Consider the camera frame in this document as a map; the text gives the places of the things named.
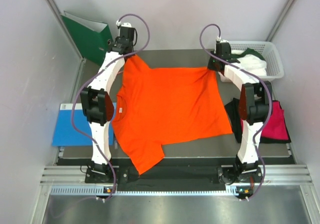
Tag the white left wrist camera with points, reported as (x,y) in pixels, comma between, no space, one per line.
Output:
(123,23)

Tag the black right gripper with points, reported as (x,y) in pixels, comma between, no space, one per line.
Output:
(210,66)

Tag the magenta folded t shirt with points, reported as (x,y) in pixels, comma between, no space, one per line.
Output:
(276,130)

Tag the aluminium rail frame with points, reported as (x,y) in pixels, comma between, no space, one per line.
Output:
(70,180)

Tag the white folded t shirt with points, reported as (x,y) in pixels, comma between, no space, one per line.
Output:
(254,65)

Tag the white plastic basket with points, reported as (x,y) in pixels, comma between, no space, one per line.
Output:
(268,50)

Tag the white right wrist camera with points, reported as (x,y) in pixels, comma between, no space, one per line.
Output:
(219,39)

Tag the orange t shirt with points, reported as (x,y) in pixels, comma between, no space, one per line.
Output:
(161,106)

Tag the green lever arch binder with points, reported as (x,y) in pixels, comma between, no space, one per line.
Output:
(90,37)

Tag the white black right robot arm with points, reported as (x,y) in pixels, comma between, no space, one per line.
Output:
(255,103)

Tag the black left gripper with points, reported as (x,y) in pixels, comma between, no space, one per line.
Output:
(131,44)

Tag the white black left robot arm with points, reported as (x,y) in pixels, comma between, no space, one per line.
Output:
(97,106)

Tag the dark green t shirt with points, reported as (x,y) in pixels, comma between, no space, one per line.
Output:
(246,52)

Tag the blue clip file folder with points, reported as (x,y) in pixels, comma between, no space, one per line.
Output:
(65,135)

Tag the black folded t shirt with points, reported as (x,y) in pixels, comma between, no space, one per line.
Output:
(236,122)

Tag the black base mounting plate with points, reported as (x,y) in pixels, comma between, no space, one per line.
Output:
(182,178)

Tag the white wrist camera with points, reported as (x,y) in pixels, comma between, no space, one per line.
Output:
(219,39)
(123,23)

